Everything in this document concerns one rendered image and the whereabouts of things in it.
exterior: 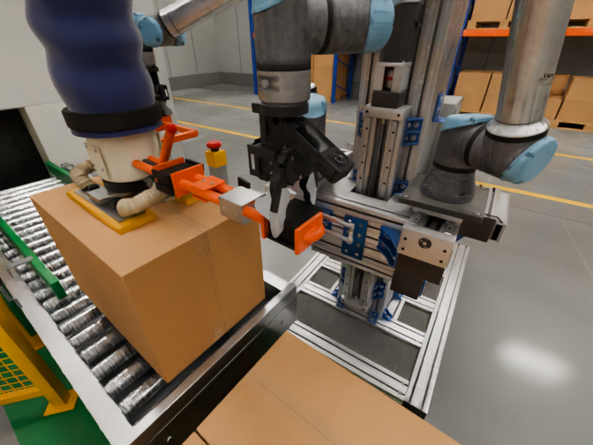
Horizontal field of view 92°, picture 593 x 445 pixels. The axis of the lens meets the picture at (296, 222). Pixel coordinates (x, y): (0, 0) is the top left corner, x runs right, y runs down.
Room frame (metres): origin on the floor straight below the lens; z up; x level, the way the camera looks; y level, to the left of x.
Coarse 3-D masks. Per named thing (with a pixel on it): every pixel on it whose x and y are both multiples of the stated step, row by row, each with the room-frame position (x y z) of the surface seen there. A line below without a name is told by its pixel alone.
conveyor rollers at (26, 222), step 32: (0, 192) 1.79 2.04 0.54; (32, 192) 1.79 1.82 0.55; (32, 224) 1.41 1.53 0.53; (32, 288) 0.89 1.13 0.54; (64, 288) 0.91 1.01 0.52; (64, 320) 0.75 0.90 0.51; (96, 352) 0.59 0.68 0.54; (128, 352) 0.59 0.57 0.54; (128, 384) 0.49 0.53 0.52; (160, 384) 0.49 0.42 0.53; (128, 416) 0.40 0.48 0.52
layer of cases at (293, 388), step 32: (288, 352) 0.59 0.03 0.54; (320, 352) 0.59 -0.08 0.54; (256, 384) 0.48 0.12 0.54; (288, 384) 0.48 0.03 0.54; (320, 384) 0.48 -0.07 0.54; (352, 384) 0.48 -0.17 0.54; (224, 416) 0.39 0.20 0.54; (256, 416) 0.39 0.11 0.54; (288, 416) 0.39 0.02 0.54; (320, 416) 0.39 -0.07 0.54; (352, 416) 0.39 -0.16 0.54; (384, 416) 0.39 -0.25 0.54; (416, 416) 0.39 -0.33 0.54
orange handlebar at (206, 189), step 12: (192, 132) 1.01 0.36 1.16; (144, 168) 0.69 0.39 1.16; (180, 180) 0.61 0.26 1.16; (204, 180) 0.59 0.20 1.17; (216, 180) 0.59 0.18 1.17; (192, 192) 0.57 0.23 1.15; (204, 192) 0.55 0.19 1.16; (216, 192) 0.54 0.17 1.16; (252, 216) 0.46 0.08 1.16; (324, 228) 0.42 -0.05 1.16; (312, 240) 0.39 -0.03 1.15
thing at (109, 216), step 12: (72, 192) 0.78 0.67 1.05; (84, 192) 0.77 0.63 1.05; (84, 204) 0.71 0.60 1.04; (96, 204) 0.70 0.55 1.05; (108, 204) 0.70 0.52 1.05; (96, 216) 0.66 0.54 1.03; (108, 216) 0.64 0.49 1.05; (120, 216) 0.64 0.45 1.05; (132, 216) 0.64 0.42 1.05; (144, 216) 0.64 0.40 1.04; (156, 216) 0.66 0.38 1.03; (120, 228) 0.59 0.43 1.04; (132, 228) 0.61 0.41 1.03
